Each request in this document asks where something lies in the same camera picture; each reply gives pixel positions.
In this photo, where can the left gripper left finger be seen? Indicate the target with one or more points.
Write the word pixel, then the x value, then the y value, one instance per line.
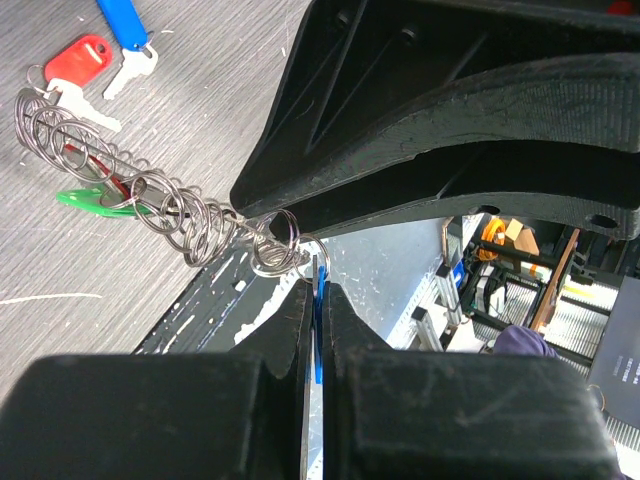
pixel 240 414

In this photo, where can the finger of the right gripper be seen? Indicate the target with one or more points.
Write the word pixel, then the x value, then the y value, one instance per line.
pixel 371 84
pixel 590 188

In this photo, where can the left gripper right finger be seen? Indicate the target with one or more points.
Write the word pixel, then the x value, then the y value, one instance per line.
pixel 408 414

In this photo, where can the blue tag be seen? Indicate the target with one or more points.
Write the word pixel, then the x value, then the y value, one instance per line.
pixel 318 287

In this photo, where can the metal disc keyring holder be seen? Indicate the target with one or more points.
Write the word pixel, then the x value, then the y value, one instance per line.
pixel 197 227

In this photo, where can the green tagged key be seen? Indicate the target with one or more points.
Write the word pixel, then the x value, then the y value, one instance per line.
pixel 103 202

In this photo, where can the red tag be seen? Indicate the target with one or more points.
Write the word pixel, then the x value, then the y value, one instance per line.
pixel 93 172

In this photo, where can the blue tagged key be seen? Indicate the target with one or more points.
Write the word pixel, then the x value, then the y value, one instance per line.
pixel 139 57

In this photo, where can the red tagged key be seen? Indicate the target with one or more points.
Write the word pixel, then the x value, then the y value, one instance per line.
pixel 73 69

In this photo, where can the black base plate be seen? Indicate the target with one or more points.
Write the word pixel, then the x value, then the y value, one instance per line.
pixel 223 303

